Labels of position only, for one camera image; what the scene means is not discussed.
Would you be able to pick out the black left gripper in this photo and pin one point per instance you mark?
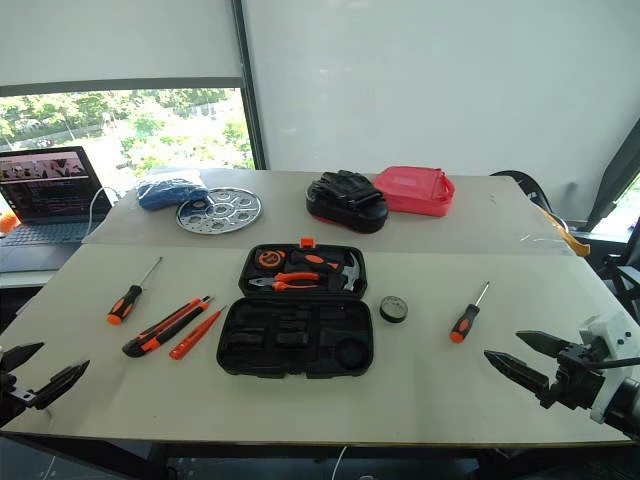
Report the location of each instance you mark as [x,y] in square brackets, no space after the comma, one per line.
[10,400]

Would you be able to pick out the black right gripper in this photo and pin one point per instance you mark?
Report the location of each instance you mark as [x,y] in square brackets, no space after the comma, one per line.
[577,380]

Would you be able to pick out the orange black utility knife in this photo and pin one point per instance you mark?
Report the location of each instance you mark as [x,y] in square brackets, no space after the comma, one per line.
[160,330]

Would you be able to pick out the black tool case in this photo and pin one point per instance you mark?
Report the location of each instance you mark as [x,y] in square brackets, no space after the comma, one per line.
[295,340]

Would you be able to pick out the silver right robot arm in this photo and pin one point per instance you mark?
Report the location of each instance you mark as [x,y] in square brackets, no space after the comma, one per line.
[627,402]

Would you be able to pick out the black electrical tape roll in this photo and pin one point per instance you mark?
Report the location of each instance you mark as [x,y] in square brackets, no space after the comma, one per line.
[394,309]

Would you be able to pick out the orange round object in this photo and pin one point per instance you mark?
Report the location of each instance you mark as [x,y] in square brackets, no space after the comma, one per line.
[5,224]

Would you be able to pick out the orange tester pen screwdriver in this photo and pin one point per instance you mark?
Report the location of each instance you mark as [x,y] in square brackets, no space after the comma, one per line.
[192,336]

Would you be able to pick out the black chair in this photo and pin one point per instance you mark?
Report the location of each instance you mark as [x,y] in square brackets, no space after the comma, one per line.
[531,183]

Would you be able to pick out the dark open laptop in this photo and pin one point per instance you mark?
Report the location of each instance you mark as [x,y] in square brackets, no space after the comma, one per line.
[47,195]

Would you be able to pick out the red zip pouch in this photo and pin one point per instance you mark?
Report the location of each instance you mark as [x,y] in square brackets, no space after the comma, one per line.
[412,192]

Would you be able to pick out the blue plastic bag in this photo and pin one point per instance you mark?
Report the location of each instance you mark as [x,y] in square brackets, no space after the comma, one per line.
[167,192]

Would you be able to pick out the claw hammer black orange grip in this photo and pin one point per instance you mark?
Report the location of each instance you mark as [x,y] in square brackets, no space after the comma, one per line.
[325,265]

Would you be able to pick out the black boxing pad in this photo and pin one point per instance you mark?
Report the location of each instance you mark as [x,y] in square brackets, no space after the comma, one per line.
[350,205]

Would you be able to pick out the round metal steamer plate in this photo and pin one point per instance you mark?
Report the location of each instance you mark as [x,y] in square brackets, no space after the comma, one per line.
[220,210]

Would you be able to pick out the orange black tape measure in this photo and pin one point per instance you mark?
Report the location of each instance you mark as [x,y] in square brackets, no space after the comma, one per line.
[270,258]

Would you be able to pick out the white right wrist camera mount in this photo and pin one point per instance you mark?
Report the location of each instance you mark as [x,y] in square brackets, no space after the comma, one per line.
[612,332]

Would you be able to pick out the black metal table frame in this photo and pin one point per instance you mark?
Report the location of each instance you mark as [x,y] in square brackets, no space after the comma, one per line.
[125,457]

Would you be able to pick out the dark window frame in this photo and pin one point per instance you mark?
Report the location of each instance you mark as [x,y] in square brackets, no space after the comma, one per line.
[251,100]

